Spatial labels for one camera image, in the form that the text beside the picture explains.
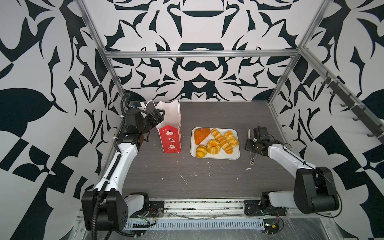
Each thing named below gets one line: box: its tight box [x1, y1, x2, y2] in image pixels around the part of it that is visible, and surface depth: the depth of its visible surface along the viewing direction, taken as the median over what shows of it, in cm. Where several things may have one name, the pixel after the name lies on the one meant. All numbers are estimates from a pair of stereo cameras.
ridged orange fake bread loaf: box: [211, 128, 233, 155], surface depth 96 cm
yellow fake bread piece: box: [195, 144, 208, 159], surface depth 92 cm
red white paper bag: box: [155, 99, 182, 154], surface depth 86 cm
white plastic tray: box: [190, 127, 218, 158], surface depth 100 cm
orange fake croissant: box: [194, 128, 211, 145], surface depth 99 cm
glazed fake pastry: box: [224, 131, 239, 147], surface depth 97 cm
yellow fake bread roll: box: [206, 139, 221, 155], surface depth 94 cm
